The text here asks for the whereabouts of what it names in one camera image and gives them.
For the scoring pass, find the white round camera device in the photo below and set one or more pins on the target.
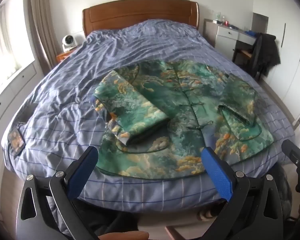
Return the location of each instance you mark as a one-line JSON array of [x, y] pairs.
[[68, 42]]

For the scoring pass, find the blue item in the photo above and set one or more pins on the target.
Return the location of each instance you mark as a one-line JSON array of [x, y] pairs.
[[252, 33]]

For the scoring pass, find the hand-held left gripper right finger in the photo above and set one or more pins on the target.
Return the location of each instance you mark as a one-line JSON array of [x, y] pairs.
[[216, 172]]

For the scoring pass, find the person's dark trousers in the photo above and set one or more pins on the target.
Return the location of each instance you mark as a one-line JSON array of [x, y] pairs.
[[102, 217]]

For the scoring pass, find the wooden chair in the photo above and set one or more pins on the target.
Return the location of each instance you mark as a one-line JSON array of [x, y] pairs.
[[242, 53]]

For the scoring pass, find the bed with blue striped cover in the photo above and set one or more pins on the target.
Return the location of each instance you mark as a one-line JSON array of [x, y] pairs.
[[140, 42]]

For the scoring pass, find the person's foot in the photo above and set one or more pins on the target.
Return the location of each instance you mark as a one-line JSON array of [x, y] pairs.
[[207, 214]]

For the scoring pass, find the clear glass bottle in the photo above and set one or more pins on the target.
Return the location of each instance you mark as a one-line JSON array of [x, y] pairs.
[[218, 16]]

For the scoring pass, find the white wardrobe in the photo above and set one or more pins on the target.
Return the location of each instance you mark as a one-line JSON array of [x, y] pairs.
[[292, 67]]

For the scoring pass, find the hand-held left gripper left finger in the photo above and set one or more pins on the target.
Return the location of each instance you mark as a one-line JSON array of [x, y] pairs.
[[81, 172]]

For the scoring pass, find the beige curtain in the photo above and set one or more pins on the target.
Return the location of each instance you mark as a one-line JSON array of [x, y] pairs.
[[41, 25]]

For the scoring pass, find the person's left hand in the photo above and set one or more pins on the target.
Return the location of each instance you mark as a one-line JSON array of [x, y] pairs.
[[125, 236]]

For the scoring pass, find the wooden bed headboard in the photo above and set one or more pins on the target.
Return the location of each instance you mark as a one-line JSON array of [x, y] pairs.
[[140, 12]]

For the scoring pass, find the white desk with drawer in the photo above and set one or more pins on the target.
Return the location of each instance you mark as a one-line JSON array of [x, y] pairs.
[[225, 35]]

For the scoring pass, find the black jacket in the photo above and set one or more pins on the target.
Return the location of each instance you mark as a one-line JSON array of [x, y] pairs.
[[265, 52]]

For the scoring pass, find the wooden nightstand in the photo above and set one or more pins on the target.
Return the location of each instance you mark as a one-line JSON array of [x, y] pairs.
[[65, 55]]

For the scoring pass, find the black flat device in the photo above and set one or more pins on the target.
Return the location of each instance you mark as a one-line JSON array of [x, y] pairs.
[[27, 113]]

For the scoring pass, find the white window cabinet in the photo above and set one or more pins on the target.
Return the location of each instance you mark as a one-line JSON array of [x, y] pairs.
[[12, 95]]

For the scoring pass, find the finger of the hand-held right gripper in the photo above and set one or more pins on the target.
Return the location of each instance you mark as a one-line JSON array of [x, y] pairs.
[[290, 150]]

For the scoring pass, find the window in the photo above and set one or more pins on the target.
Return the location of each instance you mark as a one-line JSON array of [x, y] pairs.
[[7, 42]]

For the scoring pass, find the smartphone with patterned case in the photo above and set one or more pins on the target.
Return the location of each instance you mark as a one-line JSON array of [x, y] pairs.
[[15, 140]]

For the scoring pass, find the green cloud print padded jacket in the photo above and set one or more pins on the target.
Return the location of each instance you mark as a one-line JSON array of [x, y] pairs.
[[165, 92]]

